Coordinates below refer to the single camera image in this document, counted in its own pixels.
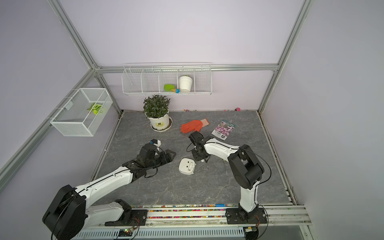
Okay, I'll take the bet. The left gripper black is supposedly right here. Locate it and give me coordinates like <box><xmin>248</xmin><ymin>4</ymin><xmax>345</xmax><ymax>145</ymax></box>
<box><xmin>145</xmin><ymin>149</ymin><xmax>177</xmax><ymax>170</ymax></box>

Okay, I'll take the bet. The white alarm device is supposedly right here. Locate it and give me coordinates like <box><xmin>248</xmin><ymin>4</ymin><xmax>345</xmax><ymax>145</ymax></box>
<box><xmin>179</xmin><ymin>158</ymin><xmax>196</xmax><ymax>176</ymax></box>

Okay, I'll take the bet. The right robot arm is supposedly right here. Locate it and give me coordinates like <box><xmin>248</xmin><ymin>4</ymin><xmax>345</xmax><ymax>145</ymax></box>
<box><xmin>189</xmin><ymin>131</ymin><xmax>265</xmax><ymax>215</ymax></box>

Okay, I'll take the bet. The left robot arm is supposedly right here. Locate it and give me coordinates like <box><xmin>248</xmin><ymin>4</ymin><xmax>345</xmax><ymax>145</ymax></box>
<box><xmin>42</xmin><ymin>142</ymin><xmax>176</xmax><ymax>240</ymax></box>

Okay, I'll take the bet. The red orange work glove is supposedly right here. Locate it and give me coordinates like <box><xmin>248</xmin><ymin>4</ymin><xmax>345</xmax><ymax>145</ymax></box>
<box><xmin>181</xmin><ymin>119</ymin><xmax>210</xmax><ymax>134</ymax></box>

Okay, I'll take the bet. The flower seed packet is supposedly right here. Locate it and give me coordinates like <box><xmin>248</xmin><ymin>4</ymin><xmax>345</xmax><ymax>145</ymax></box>
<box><xmin>212</xmin><ymin>120</ymin><xmax>236</xmax><ymax>141</ymax></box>

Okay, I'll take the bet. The potted green plant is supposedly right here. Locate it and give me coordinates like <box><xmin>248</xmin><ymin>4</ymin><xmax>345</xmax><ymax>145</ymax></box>
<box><xmin>144</xmin><ymin>95</ymin><xmax>171</xmax><ymax>131</ymax></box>

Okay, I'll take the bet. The green toy shovel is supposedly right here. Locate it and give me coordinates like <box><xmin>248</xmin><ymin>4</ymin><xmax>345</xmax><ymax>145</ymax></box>
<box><xmin>164</xmin><ymin>84</ymin><xmax>180</xmax><ymax>94</ymax></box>

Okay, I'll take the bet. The small white pot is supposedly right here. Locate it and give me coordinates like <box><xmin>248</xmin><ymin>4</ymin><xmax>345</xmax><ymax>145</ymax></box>
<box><xmin>179</xmin><ymin>76</ymin><xmax>193</xmax><ymax>93</ymax></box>

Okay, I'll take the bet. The green leaf toy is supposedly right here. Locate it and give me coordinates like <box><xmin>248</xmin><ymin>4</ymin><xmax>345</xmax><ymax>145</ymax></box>
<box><xmin>87</xmin><ymin>103</ymin><xmax>106</xmax><ymax>115</ymax></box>

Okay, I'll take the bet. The green circuit board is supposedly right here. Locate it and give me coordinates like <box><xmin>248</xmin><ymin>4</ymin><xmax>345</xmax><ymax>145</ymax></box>
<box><xmin>118</xmin><ymin>229</ymin><xmax>134</xmax><ymax>238</ymax></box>

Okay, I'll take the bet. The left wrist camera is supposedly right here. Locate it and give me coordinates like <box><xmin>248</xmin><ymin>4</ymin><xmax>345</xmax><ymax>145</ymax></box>
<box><xmin>150</xmin><ymin>139</ymin><xmax>161</xmax><ymax>148</ymax></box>

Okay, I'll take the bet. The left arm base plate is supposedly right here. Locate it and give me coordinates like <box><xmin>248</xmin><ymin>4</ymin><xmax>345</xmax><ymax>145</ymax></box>
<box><xmin>105</xmin><ymin>209</ymin><xmax>148</xmax><ymax>227</ymax></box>

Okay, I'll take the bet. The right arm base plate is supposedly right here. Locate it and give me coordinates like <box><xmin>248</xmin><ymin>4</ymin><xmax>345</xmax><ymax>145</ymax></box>
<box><xmin>225</xmin><ymin>207</ymin><xmax>268</xmax><ymax>225</ymax></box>

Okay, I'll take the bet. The white wire wall shelf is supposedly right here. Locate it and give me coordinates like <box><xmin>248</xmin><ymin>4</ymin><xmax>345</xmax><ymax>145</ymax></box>
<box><xmin>122</xmin><ymin>62</ymin><xmax>213</xmax><ymax>95</ymax></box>

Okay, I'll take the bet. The white wire basket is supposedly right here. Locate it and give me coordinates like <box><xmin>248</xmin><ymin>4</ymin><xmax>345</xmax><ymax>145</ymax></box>
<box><xmin>50</xmin><ymin>88</ymin><xmax>113</xmax><ymax>137</ymax></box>

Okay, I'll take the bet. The aluminium mounting rail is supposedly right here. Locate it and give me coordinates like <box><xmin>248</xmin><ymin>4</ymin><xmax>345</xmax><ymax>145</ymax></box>
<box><xmin>82</xmin><ymin>205</ymin><xmax>313</xmax><ymax>230</ymax></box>

